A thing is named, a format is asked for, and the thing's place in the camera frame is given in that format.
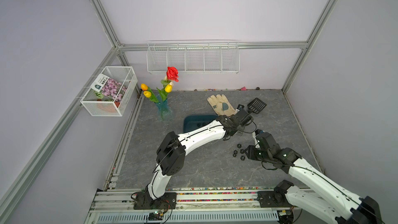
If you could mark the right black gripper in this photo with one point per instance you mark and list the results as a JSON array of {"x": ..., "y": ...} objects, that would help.
[{"x": 250, "y": 151}]

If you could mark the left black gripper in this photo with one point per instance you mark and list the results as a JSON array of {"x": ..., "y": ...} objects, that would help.
[{"x": 240, "y": 132}]

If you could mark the teal plastic storage box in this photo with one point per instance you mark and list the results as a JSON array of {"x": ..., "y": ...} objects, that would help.
[{"x": 193, "y": 122}]

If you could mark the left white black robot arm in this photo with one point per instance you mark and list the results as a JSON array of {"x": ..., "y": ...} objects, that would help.
[{"x": 175, "y": 147}]

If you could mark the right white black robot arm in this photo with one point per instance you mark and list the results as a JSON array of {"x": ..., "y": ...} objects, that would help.
[{"x": 334, "y": 204}]

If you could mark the beige work glove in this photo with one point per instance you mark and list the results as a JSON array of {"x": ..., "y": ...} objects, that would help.
[{"x": 221, "y": 105}]

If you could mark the black slotted plastic scoop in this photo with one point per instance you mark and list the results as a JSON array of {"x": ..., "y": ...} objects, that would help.
[{"x": 256, "y": 106}]

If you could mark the teal glass flower vase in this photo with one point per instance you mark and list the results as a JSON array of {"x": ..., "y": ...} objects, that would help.
[{"x": 164, "y": 110}]

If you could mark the yellow tulip right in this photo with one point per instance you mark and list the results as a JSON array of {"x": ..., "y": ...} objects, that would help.
[{"x": 168, "y": 88}]

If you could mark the yellow tulip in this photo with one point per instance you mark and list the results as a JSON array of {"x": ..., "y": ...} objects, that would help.
[
  {"x": 144, "y": 87},
  {"x": 147, "y": 94},
  {"x": 168, "y": 88}
]

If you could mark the red artificial rose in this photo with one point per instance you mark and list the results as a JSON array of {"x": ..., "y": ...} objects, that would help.
[{"x": 172, "y": 74}]

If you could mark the yellow tulip lower left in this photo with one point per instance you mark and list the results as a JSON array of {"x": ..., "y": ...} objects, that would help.
[{"x": 147, "y": 94}]

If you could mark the yellow tulip upper left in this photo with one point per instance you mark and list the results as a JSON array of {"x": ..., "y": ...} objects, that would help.
[{"x": 144, "y": 87}]

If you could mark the purple flower seed packet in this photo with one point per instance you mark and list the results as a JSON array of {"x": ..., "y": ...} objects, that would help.
[{"x": 107, "y": 88}]

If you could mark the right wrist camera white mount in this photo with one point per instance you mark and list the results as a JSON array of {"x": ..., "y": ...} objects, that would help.
[{"x": 254, "y": 135}]

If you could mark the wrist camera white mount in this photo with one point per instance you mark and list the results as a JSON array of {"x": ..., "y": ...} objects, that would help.
[
  {"x": 240, "y": 107},
  {"x": 254, "y": 135}
]

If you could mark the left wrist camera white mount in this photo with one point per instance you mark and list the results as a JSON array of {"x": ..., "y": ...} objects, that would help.
[{"x": 240, "y": 107}]

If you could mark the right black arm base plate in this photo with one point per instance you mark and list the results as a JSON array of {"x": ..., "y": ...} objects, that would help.
[{"x": 273, "y": 199}]

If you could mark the white wire wall shelf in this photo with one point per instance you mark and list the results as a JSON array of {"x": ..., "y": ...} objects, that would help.
[{"x": 196, "y": 57}]

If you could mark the aluminium front rail frame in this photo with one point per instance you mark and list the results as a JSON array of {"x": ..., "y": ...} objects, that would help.
[{"x": 197, "y": 206}]

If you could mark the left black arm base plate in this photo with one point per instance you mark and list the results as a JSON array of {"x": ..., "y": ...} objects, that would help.
[{"x": 142, "y": 200}]

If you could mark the white wire side basket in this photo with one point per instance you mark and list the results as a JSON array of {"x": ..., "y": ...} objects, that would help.
[{"x": 102, "y": 108}]

